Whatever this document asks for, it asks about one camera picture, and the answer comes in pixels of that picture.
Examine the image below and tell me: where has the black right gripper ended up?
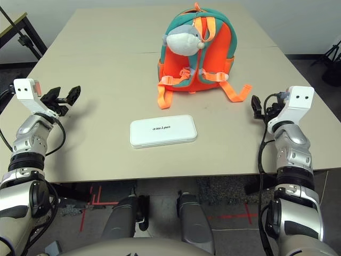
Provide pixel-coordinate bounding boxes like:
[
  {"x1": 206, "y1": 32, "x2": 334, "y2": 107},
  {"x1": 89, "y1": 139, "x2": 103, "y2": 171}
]
[{"x1": 251, "y1": 94, "x2": 282, "y2": 121}]

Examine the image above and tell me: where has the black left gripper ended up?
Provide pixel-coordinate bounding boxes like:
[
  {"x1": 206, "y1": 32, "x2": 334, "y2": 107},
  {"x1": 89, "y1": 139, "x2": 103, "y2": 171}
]
[{"x1": 40, "y1": 85, "x2": 82, "y2": 117}]

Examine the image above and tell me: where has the orange and teal backpack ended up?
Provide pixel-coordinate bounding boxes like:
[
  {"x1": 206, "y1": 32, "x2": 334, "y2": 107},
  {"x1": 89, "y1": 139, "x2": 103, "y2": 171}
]
[{"x1": 157, "y1": 2, "x2": 253, "y2": 110}]

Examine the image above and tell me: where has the grey white plush shark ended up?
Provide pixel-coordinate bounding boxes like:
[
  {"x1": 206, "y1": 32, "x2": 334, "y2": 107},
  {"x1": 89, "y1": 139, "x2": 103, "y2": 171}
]
[{"x1": 161, "y1": 25, "x2": 206, "y2": 57}]

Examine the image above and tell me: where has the white pencil case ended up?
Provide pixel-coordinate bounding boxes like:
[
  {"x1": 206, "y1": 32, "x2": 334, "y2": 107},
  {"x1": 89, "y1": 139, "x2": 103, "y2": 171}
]
[{"x1": 129, "y1": 114, "x2": 198, "y2": 149}]

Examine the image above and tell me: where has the black bag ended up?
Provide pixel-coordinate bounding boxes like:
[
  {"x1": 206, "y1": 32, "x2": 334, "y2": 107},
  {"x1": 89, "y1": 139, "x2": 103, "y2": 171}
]
[{"x1": 321, "y1": 63, "x2": 341, "y2": 86}]

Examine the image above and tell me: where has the black tripod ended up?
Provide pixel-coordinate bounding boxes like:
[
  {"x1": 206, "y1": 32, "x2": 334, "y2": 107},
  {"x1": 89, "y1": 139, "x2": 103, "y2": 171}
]
[{"x1": 311, "y1": 39, "x2": 341, "y2": 69}]

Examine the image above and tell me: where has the grey speckled foam piece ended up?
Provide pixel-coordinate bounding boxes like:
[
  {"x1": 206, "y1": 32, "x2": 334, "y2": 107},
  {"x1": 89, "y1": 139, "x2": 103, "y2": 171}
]
[{"x1": 58, "y1": 204, "x2": 90, "y2": 217}]

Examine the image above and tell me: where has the grey right robot leg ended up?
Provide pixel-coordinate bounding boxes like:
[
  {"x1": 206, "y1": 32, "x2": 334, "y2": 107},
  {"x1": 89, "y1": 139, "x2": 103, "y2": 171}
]
[{"x1": 175, "y1": 190, "x2": 215, "y2": 254}]

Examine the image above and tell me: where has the grey robot leg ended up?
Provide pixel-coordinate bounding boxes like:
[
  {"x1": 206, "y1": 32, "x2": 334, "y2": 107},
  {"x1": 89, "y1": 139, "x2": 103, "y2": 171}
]
[
  {"x1": 101, "y1": 193, "x2": 150, "y2": 239},
  {"x1": 175, "y1": 190, "x2": 215, "y2": 254}
]

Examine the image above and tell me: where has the grey left robot leg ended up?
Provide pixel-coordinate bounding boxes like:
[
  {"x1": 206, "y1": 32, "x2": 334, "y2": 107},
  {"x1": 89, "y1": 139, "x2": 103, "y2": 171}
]
[{"x1": 101, "y1": 193, "x2": 150, "y2": 239}]

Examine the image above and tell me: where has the grey blue box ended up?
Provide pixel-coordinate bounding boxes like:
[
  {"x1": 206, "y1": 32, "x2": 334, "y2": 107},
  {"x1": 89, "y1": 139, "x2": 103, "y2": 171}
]
[{"x1": 44, "y1": 241, "x2": 62, "y2": 255}]

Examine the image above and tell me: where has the beige robot torso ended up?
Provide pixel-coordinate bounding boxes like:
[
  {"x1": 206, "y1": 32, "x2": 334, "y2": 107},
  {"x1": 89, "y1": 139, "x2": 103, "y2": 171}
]
[{"x1": 58, "y1": 237, "x2": 214, "y2": 256}]

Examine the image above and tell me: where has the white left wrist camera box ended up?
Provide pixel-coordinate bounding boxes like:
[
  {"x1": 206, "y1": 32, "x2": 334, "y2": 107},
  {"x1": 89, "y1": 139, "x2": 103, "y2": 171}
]
[{"x1": 13, "y1": 78, "x2": 61, "y2": 118}]

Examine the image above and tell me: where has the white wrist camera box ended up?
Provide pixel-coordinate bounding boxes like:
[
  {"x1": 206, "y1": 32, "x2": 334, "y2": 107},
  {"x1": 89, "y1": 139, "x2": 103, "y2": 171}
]
[
  {"x1": 267, "y1": 85, "x2": 315, "y2": 126},
  {"x1": 13, "y1": 78, "x2": 61, "y2": 118}
]

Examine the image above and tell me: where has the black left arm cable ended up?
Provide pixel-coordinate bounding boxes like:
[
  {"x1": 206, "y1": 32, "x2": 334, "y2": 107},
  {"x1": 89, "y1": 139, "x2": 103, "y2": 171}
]
[{"x1": 33, "y1": 113, "x2": 67, "y2": 157}]

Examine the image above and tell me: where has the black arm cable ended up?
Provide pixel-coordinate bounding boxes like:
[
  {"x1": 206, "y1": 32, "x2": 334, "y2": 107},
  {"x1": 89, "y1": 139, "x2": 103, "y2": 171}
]
[
  {"x1": 257, "y1": 93, "x2": 280, "y2": 256},
  {"x1": 33, "y1": 113, "x2": 67, "y2": 157}
]

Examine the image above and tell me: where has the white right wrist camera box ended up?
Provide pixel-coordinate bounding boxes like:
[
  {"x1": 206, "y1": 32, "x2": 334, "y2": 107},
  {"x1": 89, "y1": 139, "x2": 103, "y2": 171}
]
[{"x1": 267, "y1": 85, "x2": 315, "y2": 126}]

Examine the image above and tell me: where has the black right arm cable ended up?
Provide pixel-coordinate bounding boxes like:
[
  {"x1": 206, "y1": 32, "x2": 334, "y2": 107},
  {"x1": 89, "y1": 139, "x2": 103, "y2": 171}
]
[{"x1": 257, "y1": 93, "x2": 280, "y2": 256}]

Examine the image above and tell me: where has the thin white cable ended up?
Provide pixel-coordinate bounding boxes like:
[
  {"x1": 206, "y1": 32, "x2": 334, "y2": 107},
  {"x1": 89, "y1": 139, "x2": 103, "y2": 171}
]
[{"x1": 321, "y1": 170, "x2": 331, "y2": 207}]

